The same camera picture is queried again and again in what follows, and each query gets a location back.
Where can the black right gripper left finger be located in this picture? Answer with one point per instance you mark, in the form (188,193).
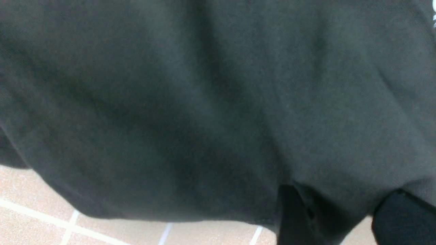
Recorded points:
(294,223)

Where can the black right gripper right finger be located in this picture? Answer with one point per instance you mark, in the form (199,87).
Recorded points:
(403,219)

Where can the dark gray long-sleeved shirt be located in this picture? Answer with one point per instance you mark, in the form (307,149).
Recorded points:
(189,110)

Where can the beige checkered tablecloth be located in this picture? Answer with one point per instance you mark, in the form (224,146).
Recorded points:
(33,214)

